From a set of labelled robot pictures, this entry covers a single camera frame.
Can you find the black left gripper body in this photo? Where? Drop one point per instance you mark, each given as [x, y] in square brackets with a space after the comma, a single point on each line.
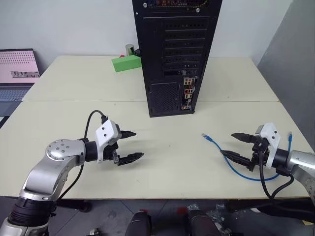
[109, 153]

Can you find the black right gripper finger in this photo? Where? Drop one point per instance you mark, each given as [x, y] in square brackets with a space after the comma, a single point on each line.
[243, 137]
[237, 157]

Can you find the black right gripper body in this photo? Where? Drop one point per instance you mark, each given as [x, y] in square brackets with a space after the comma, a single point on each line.
[261, 152]

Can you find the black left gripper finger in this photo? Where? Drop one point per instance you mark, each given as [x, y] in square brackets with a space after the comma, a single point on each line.
[128, 134]
[130, 158]

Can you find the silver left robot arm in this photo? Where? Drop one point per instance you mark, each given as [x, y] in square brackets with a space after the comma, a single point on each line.
[46, 169]

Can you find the black table base bar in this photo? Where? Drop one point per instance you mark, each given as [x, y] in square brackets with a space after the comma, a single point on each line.
[73, 204]
[270, 205]

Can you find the dark rounded shape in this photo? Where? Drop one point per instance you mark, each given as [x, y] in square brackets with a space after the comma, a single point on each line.
[139, 223]
[201, 223]

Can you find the green rectangular box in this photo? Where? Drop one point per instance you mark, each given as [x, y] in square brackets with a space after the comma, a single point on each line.
[126, 63]

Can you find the small black object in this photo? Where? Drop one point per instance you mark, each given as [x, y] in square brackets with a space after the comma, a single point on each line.
[136, 52]

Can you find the silver metal cylinder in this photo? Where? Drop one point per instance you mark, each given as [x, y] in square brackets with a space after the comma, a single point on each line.
[130, 50]

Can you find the black computer tower case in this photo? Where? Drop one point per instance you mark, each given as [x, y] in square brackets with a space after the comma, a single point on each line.
[177, 49]

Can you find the grey partition panel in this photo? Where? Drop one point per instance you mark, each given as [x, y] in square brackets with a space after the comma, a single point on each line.
[290, 49]

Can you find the grey laptop with pink screen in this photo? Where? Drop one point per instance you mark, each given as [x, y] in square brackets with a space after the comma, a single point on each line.
[17, 71]

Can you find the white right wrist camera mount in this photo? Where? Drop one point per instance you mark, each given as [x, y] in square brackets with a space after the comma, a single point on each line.
[270, 136]

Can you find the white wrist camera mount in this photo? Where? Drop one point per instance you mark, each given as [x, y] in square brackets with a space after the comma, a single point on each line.
[104, 134]
[270, 136]

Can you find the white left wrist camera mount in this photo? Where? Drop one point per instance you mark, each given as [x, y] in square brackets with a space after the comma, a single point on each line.
[104, 134]

